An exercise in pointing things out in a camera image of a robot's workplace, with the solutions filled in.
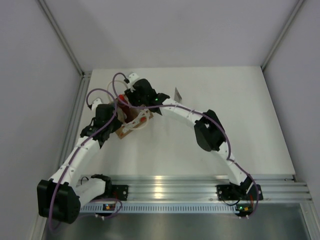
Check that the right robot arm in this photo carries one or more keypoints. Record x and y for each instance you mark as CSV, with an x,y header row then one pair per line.
x,y
209,133

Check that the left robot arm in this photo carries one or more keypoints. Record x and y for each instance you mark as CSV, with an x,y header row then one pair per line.
x,y
61,197

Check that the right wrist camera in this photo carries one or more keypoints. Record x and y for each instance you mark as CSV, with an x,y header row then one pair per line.
x,y
131,79

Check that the perforated cable duct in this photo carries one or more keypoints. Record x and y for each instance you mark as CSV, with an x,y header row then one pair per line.
x,y
150,208

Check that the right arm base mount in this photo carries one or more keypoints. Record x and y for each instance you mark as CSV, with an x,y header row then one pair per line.
x,y
232,192

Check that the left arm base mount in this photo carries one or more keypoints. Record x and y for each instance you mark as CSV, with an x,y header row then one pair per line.
x,y
120,192

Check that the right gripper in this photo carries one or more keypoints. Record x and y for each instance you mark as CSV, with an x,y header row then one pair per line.
x,y
130,95

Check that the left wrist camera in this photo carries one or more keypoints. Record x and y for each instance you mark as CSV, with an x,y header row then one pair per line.
x,y
95,103

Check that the aluminium frame rail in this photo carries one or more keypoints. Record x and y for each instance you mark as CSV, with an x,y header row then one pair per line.
x,y
81,89

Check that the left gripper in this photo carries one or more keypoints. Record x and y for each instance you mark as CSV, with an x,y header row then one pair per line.
x,y
117,124

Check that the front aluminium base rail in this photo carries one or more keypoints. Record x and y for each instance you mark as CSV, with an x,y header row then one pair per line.
x,y
279,188

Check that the red liquid bottle red cap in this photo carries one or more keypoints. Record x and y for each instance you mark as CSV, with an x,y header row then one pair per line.
x,y
128,117

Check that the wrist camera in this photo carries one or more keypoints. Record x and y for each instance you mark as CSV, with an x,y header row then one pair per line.
x,y
95,103
131,79

